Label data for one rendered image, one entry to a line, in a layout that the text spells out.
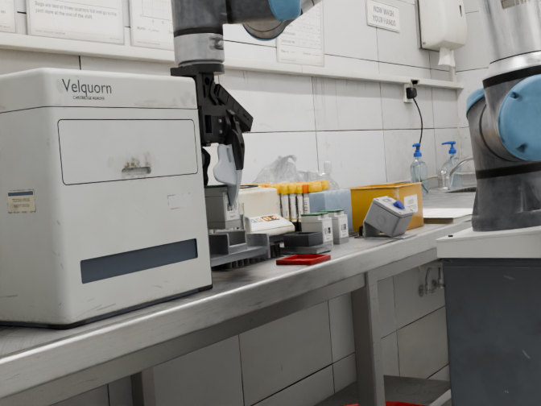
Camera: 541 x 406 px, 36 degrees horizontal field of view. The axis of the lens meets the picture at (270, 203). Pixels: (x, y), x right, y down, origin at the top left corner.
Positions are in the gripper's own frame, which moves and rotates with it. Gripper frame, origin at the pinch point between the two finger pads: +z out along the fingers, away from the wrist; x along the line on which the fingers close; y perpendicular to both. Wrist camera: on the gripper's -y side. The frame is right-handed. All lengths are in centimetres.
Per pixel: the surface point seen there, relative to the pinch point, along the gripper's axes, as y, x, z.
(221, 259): 5.1, 3.4, 8.9
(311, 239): -27.2, 0.0, 9.8
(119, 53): -41, -56, -32
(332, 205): -49, -8, 5
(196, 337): 15.2, 5.6, 18.1
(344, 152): -155, -59, -6
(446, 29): -228, -47, -53
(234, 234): -2.0, 0.9, 6.0
